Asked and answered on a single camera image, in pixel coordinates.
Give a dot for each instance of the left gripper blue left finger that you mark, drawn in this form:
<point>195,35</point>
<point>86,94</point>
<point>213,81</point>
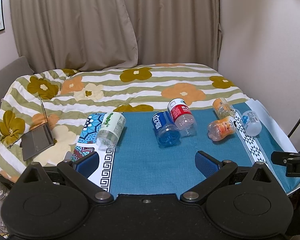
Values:
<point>87,165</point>

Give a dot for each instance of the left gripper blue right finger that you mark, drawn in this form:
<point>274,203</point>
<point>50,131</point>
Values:
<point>207,164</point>

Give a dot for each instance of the orange peach label cup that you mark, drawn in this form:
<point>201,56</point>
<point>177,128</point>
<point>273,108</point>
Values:
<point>219,129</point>

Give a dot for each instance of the green white label cup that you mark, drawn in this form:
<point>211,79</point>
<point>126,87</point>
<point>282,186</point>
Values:
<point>111,129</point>

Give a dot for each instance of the red label cup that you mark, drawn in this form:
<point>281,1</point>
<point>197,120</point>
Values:
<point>182,117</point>

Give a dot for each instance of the orange tan label cup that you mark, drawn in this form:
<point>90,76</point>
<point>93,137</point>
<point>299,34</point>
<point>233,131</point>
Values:
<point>222,108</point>

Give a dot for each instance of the white blue label cup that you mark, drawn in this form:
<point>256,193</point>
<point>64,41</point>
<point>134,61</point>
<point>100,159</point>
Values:
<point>251,123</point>

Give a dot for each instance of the teal patterned table cloth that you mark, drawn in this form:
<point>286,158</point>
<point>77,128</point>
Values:
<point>138,165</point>

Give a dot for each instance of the grey laptop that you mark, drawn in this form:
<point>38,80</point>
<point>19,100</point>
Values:
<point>38,139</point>

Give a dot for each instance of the floral striped duvet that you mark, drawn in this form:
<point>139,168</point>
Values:
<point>65,98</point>

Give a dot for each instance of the grey headboard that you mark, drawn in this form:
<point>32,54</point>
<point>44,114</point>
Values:
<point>11,72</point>

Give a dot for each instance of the beige curtain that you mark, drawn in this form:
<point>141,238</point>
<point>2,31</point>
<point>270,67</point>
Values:
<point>89,35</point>

